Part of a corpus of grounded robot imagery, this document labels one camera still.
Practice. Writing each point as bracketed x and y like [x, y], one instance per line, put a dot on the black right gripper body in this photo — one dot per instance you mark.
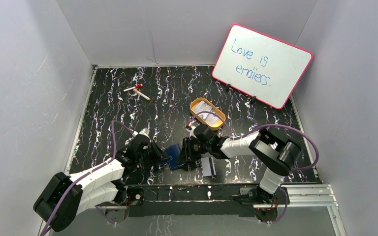
[193, 149]

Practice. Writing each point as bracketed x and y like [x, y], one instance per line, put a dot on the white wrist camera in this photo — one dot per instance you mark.
[190, 128]
[144, 132]

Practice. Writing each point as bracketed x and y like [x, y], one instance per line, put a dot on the yellow oval tray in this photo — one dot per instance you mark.
[217, 113]

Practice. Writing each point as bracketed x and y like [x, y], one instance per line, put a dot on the blue leather card holder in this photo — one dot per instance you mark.
[173, 152]

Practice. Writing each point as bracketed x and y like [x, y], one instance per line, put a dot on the pink framed whiteboard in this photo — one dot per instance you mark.
[261, 66]

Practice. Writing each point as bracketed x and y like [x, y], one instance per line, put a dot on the white magnetic stripe card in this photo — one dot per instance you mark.
[208, 167]

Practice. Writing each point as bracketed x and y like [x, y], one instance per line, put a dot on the silver credit card stack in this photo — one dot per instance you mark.
[207, 113]

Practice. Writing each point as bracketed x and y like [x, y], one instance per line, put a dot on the orange capped marker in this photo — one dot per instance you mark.
[141, 94]

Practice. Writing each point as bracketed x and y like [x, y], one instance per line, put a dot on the red capped marker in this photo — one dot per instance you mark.
[132, 88]

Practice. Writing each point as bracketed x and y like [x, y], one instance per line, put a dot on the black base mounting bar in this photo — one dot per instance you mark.
[215, 199]

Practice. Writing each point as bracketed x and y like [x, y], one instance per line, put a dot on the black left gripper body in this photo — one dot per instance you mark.
[156, 154]

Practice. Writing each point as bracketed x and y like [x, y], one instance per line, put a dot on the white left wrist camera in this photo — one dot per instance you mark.
[144, 132]

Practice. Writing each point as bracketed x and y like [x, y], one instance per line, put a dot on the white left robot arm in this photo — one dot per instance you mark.
[66, 196]

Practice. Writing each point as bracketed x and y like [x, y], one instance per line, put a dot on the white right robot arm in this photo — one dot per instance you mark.
[278, 155]

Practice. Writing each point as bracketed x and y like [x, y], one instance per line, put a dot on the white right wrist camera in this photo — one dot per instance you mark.
[190, 128]

